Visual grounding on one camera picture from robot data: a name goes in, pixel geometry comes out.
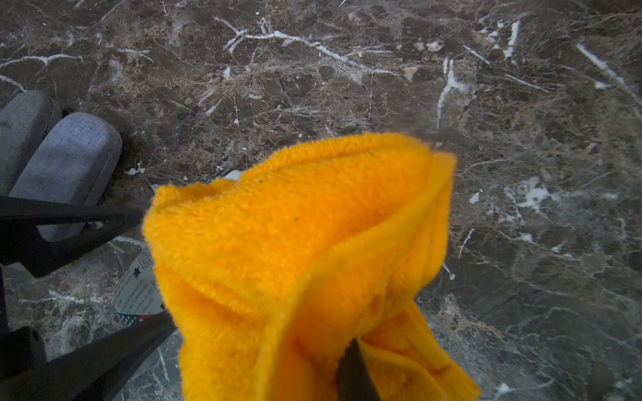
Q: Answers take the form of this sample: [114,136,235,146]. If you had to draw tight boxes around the lavender fabric eyeglass case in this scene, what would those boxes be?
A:
[8,111,124,242]

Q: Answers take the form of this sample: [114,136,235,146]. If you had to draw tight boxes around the orange microfiber cloth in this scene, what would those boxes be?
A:
[143,133,480,400]

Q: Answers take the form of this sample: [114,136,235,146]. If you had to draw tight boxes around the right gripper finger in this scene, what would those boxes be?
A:
[336,339,381,401]

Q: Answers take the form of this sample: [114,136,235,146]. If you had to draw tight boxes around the newspaper print eyeglass case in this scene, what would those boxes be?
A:
[113,169,245,327]

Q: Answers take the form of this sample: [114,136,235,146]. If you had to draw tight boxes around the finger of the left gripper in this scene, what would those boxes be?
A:
[1,312,176,400]
[1,196,143,278]

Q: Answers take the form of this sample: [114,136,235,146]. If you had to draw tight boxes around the dark grey eyeglass case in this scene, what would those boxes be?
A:
[1,90,62,195]

